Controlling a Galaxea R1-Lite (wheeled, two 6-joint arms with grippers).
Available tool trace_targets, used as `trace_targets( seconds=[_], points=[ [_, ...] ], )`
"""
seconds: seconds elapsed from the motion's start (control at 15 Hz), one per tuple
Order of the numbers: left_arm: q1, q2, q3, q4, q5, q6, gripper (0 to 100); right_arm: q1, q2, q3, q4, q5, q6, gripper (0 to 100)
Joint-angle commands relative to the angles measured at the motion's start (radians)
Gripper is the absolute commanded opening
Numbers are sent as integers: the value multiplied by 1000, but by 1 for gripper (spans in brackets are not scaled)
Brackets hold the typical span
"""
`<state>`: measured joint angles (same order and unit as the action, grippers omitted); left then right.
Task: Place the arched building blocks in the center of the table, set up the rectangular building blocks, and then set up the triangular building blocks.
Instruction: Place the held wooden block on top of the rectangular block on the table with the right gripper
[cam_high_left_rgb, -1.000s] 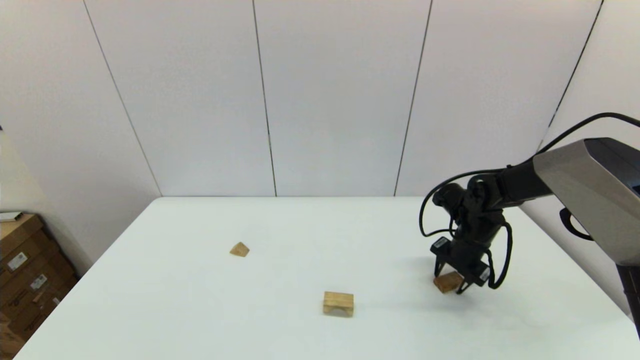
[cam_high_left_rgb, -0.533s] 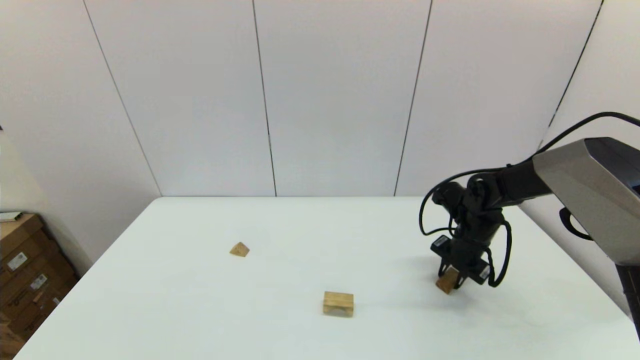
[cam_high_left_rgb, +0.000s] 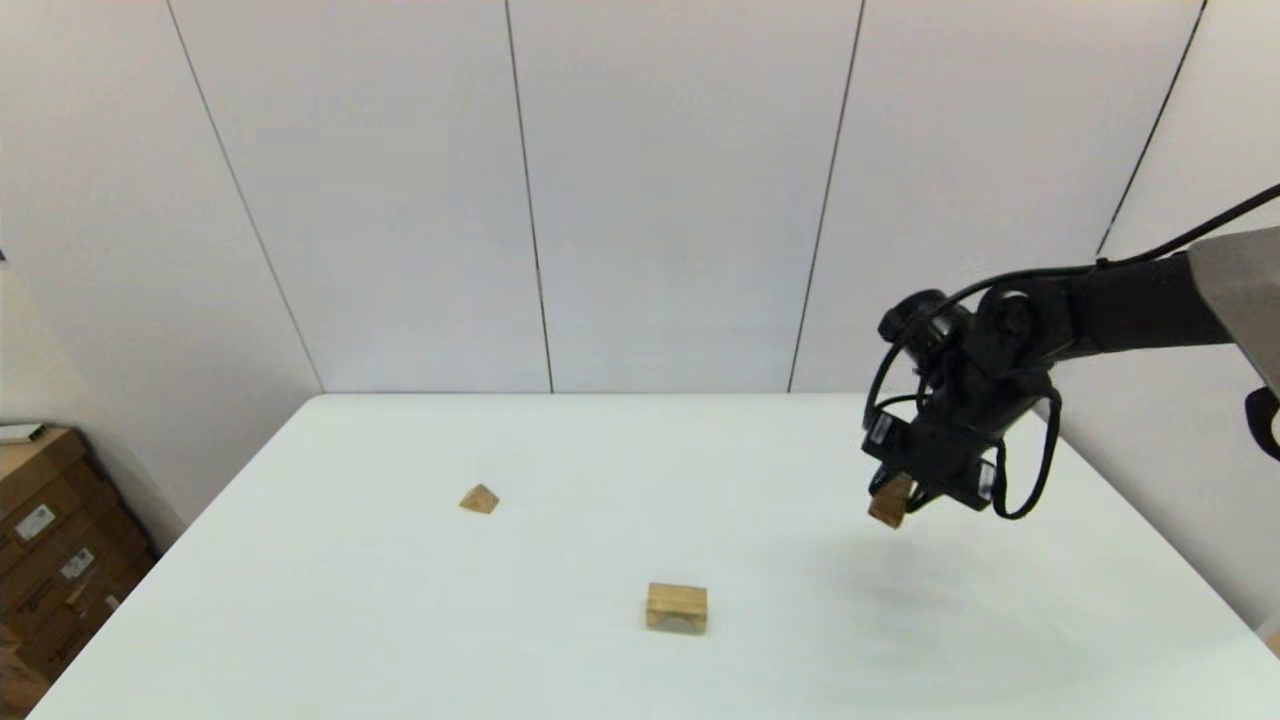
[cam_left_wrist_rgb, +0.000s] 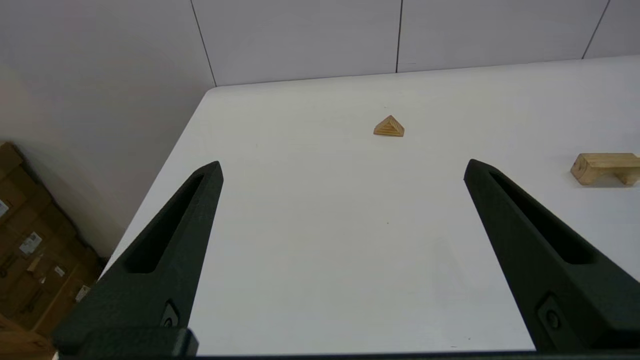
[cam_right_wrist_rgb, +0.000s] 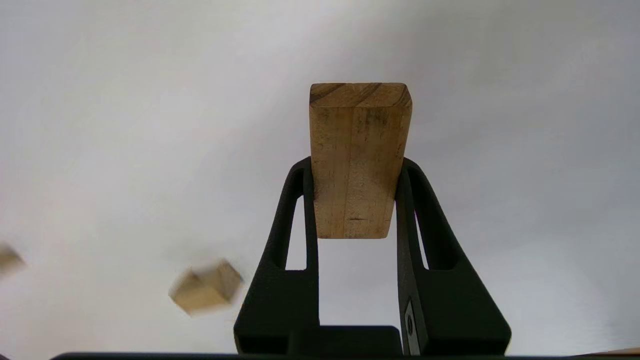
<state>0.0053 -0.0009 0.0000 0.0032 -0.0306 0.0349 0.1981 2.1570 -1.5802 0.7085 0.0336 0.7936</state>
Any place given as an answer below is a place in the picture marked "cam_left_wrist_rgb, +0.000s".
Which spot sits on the triangular wooden building block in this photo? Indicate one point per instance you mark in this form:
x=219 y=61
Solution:
x=389 y=127

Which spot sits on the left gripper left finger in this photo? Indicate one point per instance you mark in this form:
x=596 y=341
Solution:
x=165 y=260

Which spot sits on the labelled brown cardboard box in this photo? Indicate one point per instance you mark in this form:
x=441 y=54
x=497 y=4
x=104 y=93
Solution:
x=45 y=270

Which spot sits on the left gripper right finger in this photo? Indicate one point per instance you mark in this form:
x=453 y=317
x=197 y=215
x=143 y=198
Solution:
x=545 y=260

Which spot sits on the arched wooden building block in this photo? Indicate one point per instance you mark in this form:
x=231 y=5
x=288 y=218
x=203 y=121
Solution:
x=600 y=165

